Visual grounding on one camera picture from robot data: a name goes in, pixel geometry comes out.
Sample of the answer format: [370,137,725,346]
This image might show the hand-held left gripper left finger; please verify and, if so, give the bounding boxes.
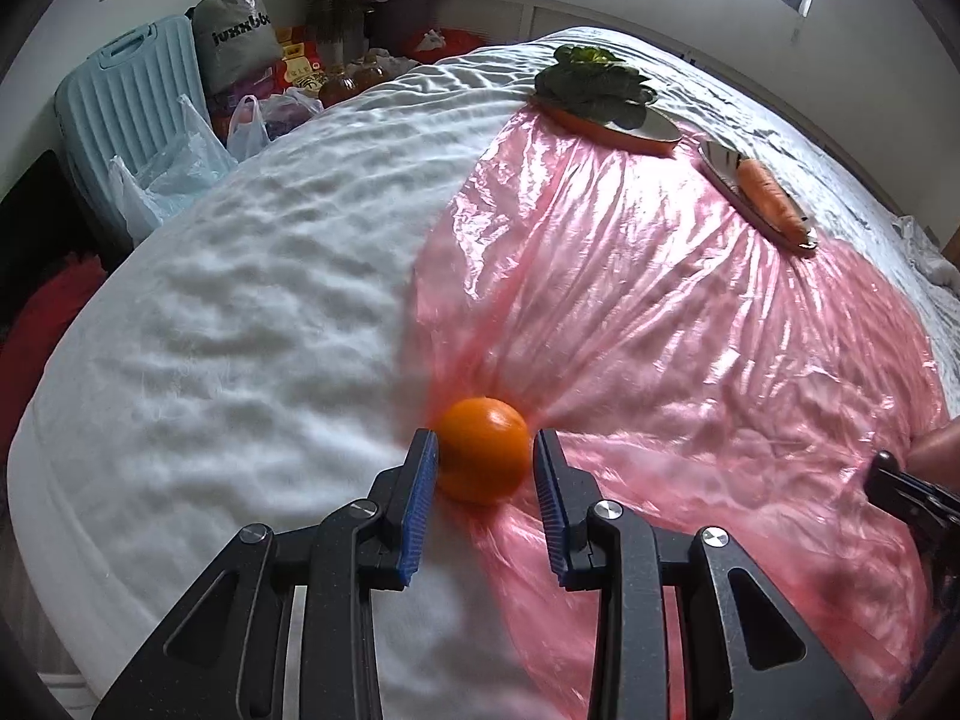
[90,427,441,720]

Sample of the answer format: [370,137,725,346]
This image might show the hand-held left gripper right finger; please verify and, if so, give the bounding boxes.
[531,427,878,720]

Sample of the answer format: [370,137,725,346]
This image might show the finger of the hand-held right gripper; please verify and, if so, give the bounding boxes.
[865,450,960,537]

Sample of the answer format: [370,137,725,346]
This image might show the orange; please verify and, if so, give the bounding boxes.
[433,396,532,507]

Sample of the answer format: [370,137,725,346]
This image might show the person's bare leg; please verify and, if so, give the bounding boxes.
[911,416,960,481]

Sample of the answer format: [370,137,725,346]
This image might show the pink plastic sheet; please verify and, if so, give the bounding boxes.
[411,101,950,720]

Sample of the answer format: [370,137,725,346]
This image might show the crumpled white blanket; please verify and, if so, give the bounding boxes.
[892,216,950,286]

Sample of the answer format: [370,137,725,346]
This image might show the bed with white quilt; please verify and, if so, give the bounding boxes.
[7,26,960,720]

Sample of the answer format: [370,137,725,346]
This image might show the carrot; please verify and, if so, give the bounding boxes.
[736,157,815,237]

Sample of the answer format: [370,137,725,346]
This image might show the patterned white plate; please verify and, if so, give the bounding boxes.
[697,139,818,260]

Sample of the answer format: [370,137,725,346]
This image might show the orange plate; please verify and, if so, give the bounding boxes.
[534,86,683,158]

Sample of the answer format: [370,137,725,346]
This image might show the red cloth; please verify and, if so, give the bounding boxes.
[0,251,106,466]

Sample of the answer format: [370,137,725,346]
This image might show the clear plastic bag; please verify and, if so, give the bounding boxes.
[109,94,237,241]

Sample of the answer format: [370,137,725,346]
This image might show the white plastic bag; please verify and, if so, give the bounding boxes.
[225,86,327,158]

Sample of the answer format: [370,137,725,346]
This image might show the green leafy vegetable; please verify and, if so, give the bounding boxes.
[536,45,657,128]

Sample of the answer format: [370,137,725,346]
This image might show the red yellow gift boxes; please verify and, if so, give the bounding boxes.
[274,26,331,91]

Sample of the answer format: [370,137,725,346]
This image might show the light blue suitcase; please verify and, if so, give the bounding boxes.
[54,15,226,248]

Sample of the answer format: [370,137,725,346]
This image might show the dark storage cabinet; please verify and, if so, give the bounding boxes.
[367,0,443,57]

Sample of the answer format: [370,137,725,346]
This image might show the grey printed bag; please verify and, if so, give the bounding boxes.
[191,0,284,95]

